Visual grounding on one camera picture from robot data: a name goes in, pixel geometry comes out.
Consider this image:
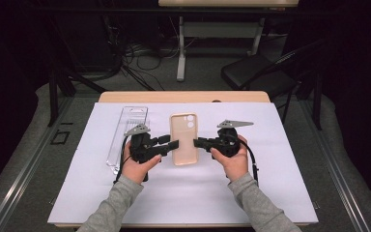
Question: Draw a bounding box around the black folding chair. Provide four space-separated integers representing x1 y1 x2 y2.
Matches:
220 38 328 125

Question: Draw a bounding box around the bundle of floor cables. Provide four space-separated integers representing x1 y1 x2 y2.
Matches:
104 15 182 91

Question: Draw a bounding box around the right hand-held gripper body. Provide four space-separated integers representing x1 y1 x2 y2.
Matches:
210 119 255 159

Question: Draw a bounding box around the aluminium floor rail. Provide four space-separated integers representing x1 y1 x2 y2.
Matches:
0 96 73 232
299 100 371 232

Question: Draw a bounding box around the white-legged desk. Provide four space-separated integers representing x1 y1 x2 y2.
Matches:
157 0 299 82

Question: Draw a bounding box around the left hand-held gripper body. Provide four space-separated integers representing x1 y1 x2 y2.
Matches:
124 123 162 163

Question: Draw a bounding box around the clear plastic package box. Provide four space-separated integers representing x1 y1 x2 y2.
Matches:
105 105 151 175

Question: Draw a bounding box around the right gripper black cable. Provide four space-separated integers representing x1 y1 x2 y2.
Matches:
238 136 260 188

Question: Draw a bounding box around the black metal stand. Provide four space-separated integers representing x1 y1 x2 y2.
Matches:
298 64 324 131
46 69 107 128

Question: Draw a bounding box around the white table board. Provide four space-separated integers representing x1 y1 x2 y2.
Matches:
47 101 319 225

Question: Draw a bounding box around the wooden table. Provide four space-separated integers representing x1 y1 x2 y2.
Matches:
53 90 311 229

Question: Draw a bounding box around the person's right hand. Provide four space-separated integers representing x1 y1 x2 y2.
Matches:
210 134 249 183

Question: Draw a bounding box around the person's left hand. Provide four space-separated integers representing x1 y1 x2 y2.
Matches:
121 141 162 186

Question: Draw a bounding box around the beige phone case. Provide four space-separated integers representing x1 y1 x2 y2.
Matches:
169 112 199 166

